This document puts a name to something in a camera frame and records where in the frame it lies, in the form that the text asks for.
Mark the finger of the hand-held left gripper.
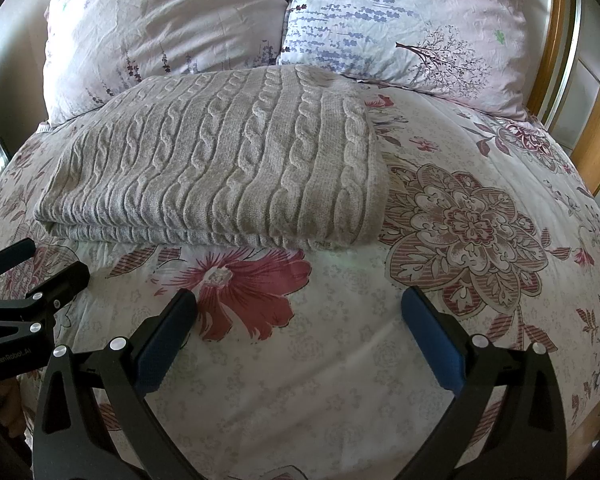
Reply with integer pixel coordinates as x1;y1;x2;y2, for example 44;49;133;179
0;260;91;336
0;238;37;301

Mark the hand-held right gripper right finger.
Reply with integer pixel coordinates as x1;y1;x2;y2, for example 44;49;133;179
395;286;568;480

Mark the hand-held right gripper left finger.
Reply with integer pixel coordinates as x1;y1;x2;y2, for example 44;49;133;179
31;289;201;480

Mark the beige cable-knit blanket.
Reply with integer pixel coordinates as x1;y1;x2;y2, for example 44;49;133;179
34;64;391;252

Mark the person's left forearm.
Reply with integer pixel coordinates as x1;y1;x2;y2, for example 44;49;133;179
0;377;33;461

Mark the floral duvet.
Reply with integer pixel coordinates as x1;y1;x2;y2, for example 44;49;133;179
0;77;600;480

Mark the pink floral pillow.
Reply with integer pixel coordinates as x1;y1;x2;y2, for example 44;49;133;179
42;0;296;126

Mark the floral pillow with tree print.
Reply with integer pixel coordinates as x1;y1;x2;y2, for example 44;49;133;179
277;0;538;121

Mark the wooden headboard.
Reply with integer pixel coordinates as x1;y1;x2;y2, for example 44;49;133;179
527;0;600;196

